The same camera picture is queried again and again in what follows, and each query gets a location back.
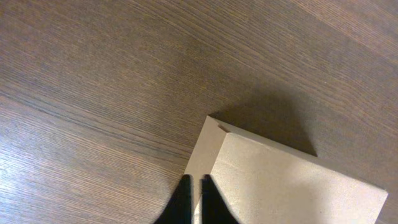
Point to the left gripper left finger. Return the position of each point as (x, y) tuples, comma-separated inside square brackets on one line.
[(179, 208)]

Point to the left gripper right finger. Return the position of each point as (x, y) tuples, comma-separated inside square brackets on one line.
[(213, 208)]

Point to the brown cardboard box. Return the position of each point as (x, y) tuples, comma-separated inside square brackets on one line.
[(262, 181)]

